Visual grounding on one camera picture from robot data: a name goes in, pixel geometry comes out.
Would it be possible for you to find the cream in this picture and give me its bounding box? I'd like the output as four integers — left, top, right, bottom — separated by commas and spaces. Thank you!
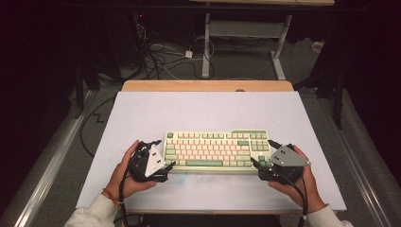
161, 129, 274, 175

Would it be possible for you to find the black floor cable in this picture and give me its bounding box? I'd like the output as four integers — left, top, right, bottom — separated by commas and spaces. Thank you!
78, 96, 116, 159

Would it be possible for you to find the metal floor rail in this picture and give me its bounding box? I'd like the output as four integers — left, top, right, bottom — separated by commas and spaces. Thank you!
13, 89, 96, 227
318, 97, 392, 227

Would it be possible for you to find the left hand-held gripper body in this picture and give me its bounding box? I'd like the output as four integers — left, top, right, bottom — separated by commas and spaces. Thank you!
127, 141, 169, 183

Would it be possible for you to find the hand-held gripper black cable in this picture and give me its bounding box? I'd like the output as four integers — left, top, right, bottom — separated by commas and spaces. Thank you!
280, 173, 308, 227
117, 169, 131, 227

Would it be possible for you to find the wooden table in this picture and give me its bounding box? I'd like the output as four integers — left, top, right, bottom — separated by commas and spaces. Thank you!
108, 79, 313, 217

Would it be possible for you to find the right hand-held gripper black cable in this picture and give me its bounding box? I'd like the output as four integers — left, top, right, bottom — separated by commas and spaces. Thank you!
280, 173, 308, 227

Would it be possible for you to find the person's right hand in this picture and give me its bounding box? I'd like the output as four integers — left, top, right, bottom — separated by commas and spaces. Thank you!
268, 144, 327, 213

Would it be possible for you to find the black metal stand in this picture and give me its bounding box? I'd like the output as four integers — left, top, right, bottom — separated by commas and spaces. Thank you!
74, 62, 102, 120
296, 62, 346, 131

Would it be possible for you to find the white board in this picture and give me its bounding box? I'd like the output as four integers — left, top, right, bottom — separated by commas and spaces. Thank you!
76, 91, 347, 212

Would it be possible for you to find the left hand-held gripper black cable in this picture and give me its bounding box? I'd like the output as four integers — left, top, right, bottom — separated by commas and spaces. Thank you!
117, 169, 131, 227

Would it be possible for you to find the tangle of floor cables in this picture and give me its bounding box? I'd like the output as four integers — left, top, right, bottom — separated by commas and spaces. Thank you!
131, 23, 218, 81

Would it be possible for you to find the person's left hand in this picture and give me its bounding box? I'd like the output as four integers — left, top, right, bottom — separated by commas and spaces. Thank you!
105, 140, 158, 201

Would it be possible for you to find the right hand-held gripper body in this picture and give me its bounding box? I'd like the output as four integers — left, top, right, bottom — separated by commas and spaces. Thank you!
258, 145, 311, 184

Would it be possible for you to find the red bead bracelet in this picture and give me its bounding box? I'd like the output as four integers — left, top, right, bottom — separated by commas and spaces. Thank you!
101, 188, 120, 208

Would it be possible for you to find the white desk frame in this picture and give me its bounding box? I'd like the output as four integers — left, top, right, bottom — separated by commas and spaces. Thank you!
188, 0, 335, 80

